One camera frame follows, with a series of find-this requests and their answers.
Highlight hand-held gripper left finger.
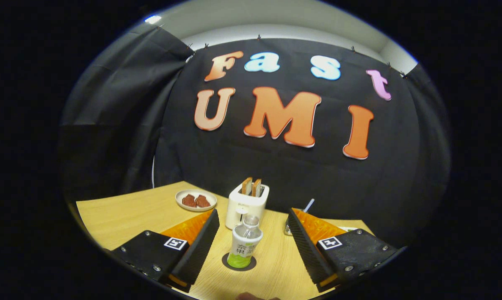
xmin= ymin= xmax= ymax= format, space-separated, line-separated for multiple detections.
xmin=109 ymin=208 xmax=220 ymax=293

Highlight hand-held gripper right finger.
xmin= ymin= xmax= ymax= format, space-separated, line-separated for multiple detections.
xmin=287 ymin=207 xmax=398 ymax=293

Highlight clear juice bottle white label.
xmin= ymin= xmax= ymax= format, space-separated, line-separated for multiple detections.
xmin=227 ymin=215 xmax=263 ymax=268

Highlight dark brown round coaster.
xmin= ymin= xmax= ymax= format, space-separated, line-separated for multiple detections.
xmin=222 ymin=252 xmax=257 ymax=271

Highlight small beige plate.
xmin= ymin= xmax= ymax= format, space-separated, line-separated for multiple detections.
xmin=175 ymin=190 xmax=217 ymax=212

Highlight white toaster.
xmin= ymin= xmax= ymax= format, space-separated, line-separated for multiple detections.
xmin=226 ymin=182 xmax=270 ymax=230

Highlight wooden table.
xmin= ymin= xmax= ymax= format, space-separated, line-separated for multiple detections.
xmin=76 ymin=181 xmax=374 ymax=300

